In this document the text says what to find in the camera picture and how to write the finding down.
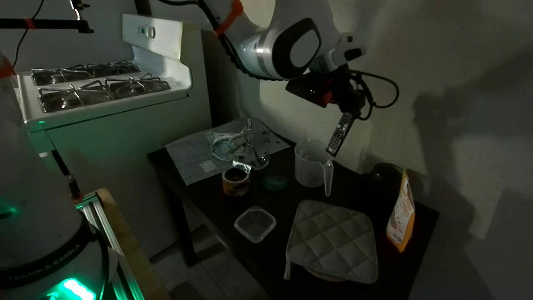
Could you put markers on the black remote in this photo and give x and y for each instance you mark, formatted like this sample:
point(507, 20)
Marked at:
point(339, 135)

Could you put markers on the grey quilted pot holder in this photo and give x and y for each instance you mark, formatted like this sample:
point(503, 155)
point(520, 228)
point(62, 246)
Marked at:
point(333, 241)

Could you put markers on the orange snack bag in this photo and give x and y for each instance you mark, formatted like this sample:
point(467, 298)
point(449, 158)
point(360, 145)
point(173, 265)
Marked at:
point(402, 216)

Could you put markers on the small cup with foil lid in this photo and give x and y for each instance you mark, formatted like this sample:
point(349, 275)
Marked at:
point(235, 183)

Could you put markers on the printed paper sheet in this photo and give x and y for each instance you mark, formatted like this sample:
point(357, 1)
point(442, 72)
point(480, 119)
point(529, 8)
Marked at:
point(191, 156)

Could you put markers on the white gas stove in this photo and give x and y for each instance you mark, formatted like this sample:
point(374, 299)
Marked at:
point(125, 141)

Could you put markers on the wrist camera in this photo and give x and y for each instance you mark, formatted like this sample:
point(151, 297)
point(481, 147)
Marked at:
point(306, 88)

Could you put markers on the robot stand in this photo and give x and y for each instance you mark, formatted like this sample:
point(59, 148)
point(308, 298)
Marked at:
point(120, 241)

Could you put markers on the teal round lid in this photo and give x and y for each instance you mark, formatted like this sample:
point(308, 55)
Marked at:
point(275, 182)

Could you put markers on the clear glass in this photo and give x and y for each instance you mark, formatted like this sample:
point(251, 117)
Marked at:
point(256, 154)

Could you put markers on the stove burner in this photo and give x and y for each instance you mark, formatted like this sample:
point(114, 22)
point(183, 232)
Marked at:
point(112, 68)
point(139, 86)
point(58, 76)
point(75, 99)

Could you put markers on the stove knob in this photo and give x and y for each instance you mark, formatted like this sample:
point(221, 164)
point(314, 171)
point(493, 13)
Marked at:
point(149, 32)

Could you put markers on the crumpled plastic bag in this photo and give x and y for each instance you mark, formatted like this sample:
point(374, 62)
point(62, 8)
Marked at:
point(227, 143)

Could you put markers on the black mug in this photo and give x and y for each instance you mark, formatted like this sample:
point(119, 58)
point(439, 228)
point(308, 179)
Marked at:
point(385, 175)

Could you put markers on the clear measuring cup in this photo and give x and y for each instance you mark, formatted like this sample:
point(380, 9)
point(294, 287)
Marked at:
point(310, 168)

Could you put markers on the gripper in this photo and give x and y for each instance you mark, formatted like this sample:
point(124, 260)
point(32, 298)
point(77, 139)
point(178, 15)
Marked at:
point(347, 89)

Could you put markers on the clear plastic container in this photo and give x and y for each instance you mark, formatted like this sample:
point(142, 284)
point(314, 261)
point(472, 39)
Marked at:
point(255, 225)

